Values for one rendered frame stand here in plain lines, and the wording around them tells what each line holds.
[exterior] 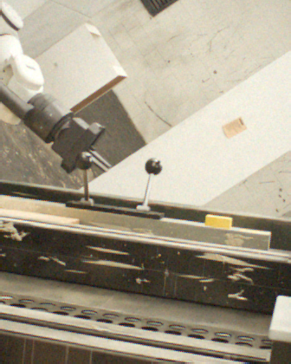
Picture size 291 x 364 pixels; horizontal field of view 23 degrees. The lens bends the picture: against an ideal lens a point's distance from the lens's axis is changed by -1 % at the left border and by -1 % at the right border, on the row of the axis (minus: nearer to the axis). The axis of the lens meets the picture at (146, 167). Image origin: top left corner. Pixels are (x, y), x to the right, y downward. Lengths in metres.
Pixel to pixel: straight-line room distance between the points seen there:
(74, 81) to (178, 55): 3.29
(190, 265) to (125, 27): 8.97
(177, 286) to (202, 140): 4.28
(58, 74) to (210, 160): 2.01
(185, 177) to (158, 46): 4.68
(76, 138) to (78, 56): 5.09
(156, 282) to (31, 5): 3.11
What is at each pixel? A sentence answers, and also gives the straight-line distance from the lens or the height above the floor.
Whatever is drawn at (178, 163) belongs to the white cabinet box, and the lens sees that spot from 5.25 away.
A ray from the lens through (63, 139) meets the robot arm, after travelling 1.56.
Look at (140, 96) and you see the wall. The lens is 9.77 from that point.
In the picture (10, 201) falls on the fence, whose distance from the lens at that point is 1.56.
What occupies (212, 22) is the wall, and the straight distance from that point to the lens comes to 9.69.
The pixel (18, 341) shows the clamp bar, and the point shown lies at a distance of 0.51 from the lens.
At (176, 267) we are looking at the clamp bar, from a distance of 0.96.
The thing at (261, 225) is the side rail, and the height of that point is 1.61.
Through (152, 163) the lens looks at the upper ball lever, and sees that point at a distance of 1.52.
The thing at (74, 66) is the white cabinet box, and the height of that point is 0.43.
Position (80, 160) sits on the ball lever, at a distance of 1.45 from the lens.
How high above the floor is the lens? 1.80
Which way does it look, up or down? 12 degrees down
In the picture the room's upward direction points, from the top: 57 degrees clockwise
